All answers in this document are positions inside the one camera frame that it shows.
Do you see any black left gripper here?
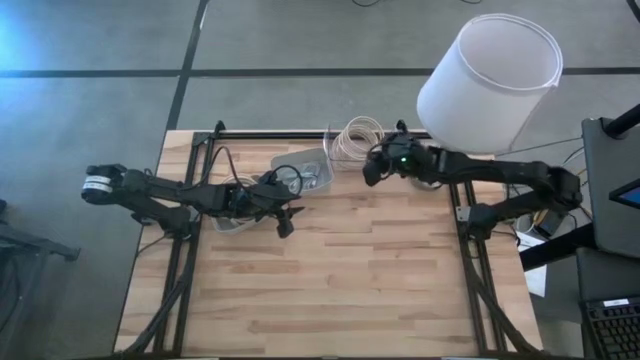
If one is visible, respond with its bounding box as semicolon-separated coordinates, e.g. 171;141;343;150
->
249;182;306;240

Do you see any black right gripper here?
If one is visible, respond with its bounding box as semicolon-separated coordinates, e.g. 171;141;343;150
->
362;132;431;189

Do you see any grey plastic bin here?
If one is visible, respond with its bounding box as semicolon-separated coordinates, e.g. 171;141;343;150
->
209;172;262;236
269;147;335;197

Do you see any clear plastic container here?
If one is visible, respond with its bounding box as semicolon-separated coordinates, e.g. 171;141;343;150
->
323;124;417;176

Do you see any white lamp shade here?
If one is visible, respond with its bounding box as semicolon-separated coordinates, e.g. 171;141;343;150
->
416;12;565;155

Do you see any black desk bar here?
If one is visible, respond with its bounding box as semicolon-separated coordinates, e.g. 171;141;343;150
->
518;234;597;272

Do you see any white paper sheet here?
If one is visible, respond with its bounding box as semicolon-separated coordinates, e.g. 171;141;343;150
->
517;232;550;299

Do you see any grey cart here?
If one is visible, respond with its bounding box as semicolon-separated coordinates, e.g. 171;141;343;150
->
581;115;640;259

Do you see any black pole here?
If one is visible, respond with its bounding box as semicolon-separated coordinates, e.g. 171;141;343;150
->
601;103;640;140

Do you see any tablet screen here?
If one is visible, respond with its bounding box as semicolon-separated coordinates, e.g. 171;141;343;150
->
608;178;640;210

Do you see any black side furniture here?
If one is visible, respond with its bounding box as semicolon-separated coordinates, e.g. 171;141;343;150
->
0;198;82;360

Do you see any black keyboard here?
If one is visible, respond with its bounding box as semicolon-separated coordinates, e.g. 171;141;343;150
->
578;295;640;360

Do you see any black aluminium table frame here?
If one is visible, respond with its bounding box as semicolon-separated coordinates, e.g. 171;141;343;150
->
119;118;551;360

